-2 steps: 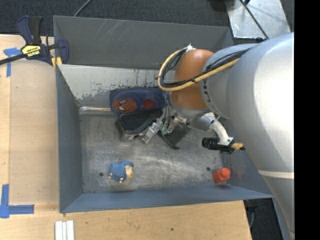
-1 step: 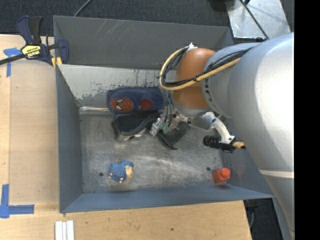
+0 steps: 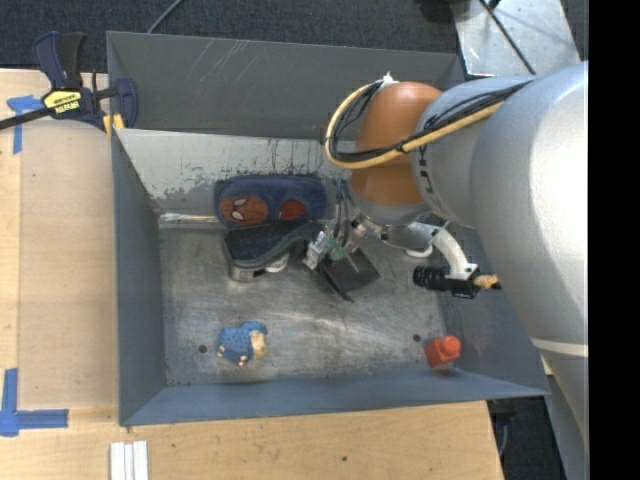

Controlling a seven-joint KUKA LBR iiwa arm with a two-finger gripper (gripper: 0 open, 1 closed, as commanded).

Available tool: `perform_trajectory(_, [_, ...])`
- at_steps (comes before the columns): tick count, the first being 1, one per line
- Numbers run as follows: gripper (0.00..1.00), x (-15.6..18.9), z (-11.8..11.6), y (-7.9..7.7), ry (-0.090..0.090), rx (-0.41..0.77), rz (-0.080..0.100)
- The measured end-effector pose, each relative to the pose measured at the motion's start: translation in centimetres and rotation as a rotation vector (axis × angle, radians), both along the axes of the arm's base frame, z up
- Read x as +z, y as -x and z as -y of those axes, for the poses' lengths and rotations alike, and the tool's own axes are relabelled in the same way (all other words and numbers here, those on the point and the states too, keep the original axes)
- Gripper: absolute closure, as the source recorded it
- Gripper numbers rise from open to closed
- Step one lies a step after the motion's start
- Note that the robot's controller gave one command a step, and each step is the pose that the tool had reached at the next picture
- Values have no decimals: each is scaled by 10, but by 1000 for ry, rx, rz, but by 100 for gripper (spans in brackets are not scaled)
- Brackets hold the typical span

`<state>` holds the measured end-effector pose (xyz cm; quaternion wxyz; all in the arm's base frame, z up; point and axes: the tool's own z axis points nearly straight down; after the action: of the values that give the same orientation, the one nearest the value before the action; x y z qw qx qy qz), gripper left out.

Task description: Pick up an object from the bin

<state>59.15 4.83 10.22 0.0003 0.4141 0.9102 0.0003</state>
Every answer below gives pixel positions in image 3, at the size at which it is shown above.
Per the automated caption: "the blue spider-face slipper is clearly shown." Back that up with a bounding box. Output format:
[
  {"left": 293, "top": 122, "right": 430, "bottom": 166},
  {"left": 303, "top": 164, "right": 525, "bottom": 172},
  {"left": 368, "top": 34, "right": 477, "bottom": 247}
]
[{"left": 213, "top": 173, "right": 329, "bottom": 283}]

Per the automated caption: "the grey metal bin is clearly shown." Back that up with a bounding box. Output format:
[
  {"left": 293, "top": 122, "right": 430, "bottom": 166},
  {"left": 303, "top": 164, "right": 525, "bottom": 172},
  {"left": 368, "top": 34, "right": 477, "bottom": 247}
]
[{"left": 104, "top": 30, "right": 552, "bottom": 428}]

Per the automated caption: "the blue toy sheep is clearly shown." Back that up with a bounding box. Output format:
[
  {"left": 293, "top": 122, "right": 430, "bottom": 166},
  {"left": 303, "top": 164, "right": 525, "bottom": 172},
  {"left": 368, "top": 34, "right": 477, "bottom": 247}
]
[{"left": 215, "top": 320, "right": 270, "bottom": 368}]

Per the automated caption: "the red toy block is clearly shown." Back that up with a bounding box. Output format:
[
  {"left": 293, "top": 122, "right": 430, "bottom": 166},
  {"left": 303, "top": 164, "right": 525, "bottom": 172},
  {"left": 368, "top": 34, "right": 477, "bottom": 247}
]
[{"left": 423, "top": 335, "right": 463, "bottom": 370}]

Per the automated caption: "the pale wood board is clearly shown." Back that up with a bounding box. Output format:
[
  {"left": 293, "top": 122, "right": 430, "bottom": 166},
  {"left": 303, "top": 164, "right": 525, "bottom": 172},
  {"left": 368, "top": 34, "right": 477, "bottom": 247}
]
[{"left": 17, "top": 117, "right": 121, "bottom": 412}]

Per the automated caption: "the black cylinder on white bracket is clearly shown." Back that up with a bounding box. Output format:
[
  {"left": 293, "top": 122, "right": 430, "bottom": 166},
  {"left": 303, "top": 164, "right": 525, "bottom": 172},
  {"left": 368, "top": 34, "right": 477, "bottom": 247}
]
[{"left": 405, "top": 221, "right": 502, "bottom": 300}]

